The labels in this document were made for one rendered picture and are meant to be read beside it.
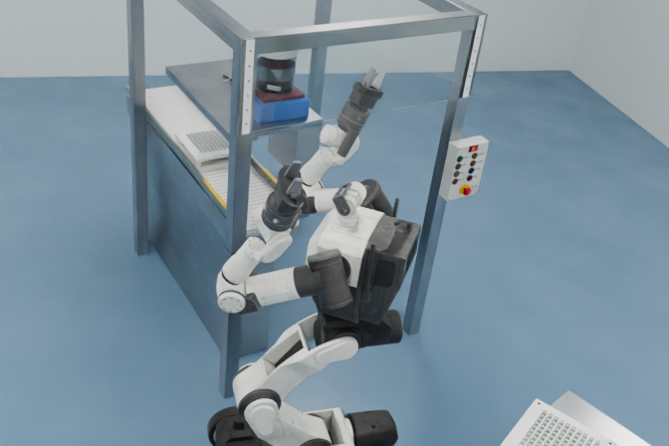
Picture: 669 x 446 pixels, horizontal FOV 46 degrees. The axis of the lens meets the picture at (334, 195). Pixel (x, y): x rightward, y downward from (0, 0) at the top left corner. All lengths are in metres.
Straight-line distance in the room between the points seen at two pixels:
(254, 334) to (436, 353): 0.87
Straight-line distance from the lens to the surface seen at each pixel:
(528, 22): 7.08
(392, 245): 2.29
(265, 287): 2.21
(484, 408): 3.62
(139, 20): 3.64
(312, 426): 2.90
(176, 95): 4.07
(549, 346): 4.04
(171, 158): 3.58
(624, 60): 6.87
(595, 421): 2.52
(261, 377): 2.63
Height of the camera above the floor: 2.51
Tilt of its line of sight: 31 degrees down
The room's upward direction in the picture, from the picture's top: 7 degrees clockwise
